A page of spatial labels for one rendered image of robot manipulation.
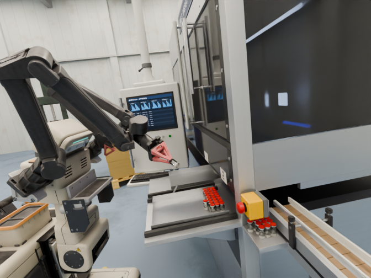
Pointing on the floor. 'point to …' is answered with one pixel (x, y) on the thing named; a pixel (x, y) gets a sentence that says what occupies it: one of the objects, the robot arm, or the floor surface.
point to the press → (51, 103)
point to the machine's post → (239, 120)
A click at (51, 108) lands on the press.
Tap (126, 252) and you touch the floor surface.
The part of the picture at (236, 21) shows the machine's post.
